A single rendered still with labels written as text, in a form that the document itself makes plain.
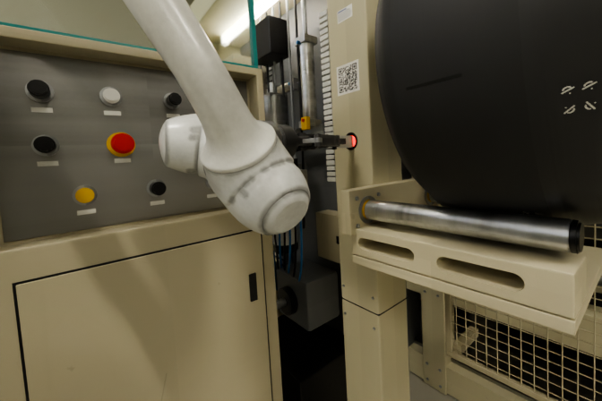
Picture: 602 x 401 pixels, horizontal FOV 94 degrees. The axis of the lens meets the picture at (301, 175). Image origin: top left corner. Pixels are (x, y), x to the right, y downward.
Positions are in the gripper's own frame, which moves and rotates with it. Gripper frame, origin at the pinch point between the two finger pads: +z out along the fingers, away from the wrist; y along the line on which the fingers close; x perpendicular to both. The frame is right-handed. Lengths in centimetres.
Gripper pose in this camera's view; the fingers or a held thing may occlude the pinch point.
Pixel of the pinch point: (340, 141)
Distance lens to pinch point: 72.2
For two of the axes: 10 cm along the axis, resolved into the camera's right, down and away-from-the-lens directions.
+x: 0.6, 10.0, 0.6
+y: -6.2, -0.1, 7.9
